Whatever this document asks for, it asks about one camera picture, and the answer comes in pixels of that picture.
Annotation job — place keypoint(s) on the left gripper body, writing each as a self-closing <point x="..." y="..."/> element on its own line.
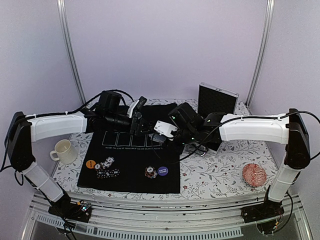
<point x="133" y="131"/>

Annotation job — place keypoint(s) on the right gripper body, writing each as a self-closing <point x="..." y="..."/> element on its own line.
<point x="188" y="137"/>

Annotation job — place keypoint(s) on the purple small blind button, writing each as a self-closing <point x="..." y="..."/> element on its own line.
<point x="162" y="171"/>

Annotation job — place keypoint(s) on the orange black poker chip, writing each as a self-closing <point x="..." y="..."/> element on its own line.
<point x="150" y="172"/>

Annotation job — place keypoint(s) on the black white chip stack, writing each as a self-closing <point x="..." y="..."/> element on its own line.
<point x="104" y="169"/>

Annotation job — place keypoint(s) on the orange big blind button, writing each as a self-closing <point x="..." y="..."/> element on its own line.
<point x="90" y="164"/>

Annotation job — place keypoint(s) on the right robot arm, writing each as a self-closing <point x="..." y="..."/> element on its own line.
<point x="288" y="129"/>

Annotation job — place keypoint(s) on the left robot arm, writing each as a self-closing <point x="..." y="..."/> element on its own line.
<point x="24" y="130"/>

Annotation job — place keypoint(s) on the black poker playing mat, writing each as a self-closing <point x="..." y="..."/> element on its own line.
<point x="132" y="155"/>

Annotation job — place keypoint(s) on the aluminium poker chip case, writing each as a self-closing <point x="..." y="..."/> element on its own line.
<point x="212" y="99"/>

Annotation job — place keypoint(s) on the cream ceramic mug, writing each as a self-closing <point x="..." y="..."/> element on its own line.
<point x="64" y="152"/>

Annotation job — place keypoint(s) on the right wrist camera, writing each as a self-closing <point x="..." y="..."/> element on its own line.
<point x="165" y="129"/>

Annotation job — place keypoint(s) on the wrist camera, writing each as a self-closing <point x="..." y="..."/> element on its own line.
<point x="165" y="129"/>
<point x="136" y="106"/>

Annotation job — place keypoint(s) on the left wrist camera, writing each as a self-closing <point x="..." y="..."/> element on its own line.
<point x="136" y="106"/>

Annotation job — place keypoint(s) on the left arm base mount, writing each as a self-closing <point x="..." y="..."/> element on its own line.
<point x="80" y="211"/>

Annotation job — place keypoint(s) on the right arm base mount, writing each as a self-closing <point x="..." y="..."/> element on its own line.
<point x="267" y="212"/>

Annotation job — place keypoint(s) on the left aluminium frame post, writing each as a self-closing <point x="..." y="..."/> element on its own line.
<point x="61" y="7"/>

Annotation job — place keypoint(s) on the aluminium frame post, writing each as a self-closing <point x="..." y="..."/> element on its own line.
<point x="270" y="4"/>
<point x="61" y="7"/>

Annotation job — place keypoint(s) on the right aluminium frame post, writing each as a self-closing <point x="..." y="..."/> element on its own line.
<point x="270" y="4"/>

